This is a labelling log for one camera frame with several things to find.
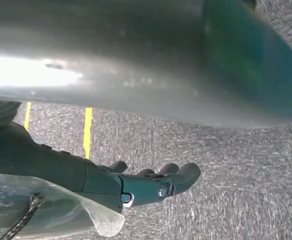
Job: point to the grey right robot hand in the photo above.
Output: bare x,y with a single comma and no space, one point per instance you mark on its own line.
61,169

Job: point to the silver robot body shell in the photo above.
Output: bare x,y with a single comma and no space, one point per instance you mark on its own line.
136,49

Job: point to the clear plastic cover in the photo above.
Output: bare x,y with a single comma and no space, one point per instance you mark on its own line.
61,212

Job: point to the yellow floor tape square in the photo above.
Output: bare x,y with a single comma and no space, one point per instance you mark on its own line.
87,132

